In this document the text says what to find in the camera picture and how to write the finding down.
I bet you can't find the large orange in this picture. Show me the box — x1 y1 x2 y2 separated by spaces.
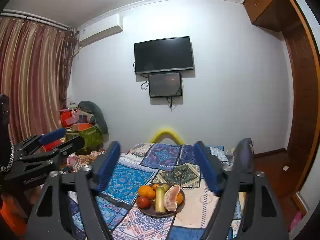
138 185 153 196

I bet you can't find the red tomato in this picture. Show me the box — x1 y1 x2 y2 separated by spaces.
136 196 151 209

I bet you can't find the small tangerine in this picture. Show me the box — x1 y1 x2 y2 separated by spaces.
152 184 159 190
145 190 156 199

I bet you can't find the peeled pomelo segment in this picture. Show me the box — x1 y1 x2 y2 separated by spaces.
163 185 181 212

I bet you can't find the green gift box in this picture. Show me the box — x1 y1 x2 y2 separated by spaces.
66 126 103 155

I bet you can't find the red box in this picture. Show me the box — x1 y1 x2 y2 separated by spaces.
60 109 75 128

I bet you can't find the grey neck pillow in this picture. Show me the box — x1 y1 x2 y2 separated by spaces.
78 101 108 134

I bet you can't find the dark blue pillow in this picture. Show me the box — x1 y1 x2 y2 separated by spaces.
233 138 254 174

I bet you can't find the striped red curtain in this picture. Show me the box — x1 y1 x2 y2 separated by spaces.
1 17 77 144

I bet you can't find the yellow foam bed guard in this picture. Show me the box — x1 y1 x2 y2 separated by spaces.
150 128 185 145

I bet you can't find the blue patchwork bed cover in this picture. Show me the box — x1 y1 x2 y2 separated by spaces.
67 142 247 240

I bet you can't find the white air conditioner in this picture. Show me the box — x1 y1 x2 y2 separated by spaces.
79 14 123 47

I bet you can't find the wooden wardrobe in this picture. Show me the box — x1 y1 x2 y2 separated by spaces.
242 0 320 193

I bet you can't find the small black wall monitor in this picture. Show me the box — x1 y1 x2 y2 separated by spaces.
149 72 182 98

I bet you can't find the large black wall television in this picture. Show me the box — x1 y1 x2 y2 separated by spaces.
134 36 194 74

